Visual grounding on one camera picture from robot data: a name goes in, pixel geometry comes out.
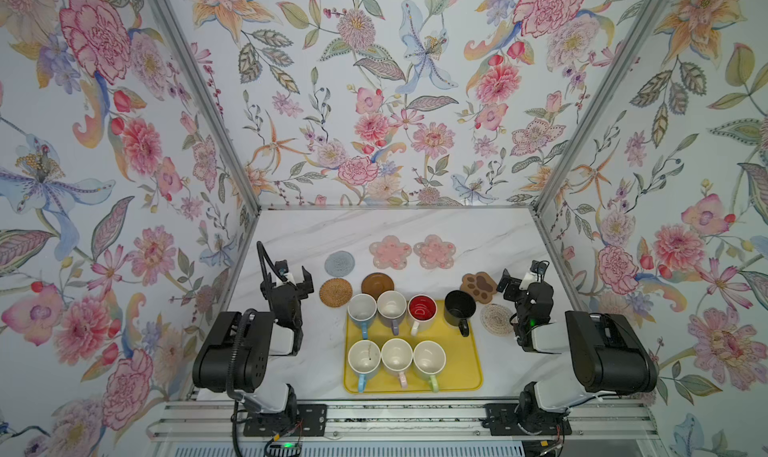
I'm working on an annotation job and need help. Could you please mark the cork paw print coaster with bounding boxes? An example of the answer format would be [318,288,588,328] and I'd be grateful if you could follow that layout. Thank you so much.
[460,272,498,304]

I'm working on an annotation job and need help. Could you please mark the woven rattan round coaster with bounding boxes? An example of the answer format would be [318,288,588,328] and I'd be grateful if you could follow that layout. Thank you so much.
[319,278,354,308]

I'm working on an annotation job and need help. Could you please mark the colourful woven round coaster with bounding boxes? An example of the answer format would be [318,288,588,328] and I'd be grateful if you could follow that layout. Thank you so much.
[480,303,516,336]

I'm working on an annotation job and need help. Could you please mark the grey round coaster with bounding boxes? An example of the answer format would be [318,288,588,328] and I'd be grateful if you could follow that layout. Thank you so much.
[324,251,355,278]

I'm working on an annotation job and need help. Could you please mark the brown wooden round coaster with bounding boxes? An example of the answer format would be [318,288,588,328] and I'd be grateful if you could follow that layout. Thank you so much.
[361,272,395,300]

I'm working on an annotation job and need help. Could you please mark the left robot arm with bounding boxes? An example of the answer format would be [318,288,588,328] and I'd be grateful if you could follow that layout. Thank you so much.
[192,270,314,415]

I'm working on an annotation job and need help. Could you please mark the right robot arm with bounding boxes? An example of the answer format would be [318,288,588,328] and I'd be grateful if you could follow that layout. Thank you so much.
[497,261,658,420]

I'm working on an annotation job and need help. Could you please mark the pink flower coaster right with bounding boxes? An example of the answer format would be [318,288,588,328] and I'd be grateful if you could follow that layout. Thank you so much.
[413,234,456,270]

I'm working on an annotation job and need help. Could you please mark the pink flower coaster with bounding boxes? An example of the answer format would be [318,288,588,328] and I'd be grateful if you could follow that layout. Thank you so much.
[413,234,456,270]
[369,235,412,270]

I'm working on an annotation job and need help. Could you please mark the pink flower coaster left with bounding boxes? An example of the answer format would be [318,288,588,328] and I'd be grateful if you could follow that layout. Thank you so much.
[369,235,412,270]

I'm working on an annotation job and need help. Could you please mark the black mug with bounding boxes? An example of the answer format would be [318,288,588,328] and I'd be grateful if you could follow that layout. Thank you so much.
[443,290,477,337]

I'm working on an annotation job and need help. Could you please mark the blue mug back row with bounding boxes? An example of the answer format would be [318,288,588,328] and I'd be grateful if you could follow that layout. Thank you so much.
[347,294,378,340]

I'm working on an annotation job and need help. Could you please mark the red interior white mug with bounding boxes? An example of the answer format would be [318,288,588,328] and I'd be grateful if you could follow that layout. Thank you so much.
[407,295,438,337]

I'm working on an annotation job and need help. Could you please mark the purple mug back row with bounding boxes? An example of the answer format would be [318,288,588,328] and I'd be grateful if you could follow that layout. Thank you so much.
[377,290,408,337]

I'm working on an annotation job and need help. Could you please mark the yellow tray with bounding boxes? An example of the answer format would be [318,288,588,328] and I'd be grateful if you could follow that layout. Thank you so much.
[343,300,483,397]

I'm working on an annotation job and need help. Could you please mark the blue handle mug front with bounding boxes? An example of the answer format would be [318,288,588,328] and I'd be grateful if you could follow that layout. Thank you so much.
[347,340,381,393]

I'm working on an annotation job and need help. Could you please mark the green handle mug front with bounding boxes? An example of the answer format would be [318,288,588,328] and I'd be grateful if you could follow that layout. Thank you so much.
[413,340,447,393]

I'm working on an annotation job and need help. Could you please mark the pink handle mug front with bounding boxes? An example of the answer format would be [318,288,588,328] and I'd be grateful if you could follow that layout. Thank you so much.
[381,338,413,390]

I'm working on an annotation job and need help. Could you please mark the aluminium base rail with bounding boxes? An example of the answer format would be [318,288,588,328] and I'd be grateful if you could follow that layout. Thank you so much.
[147,398,660,443]

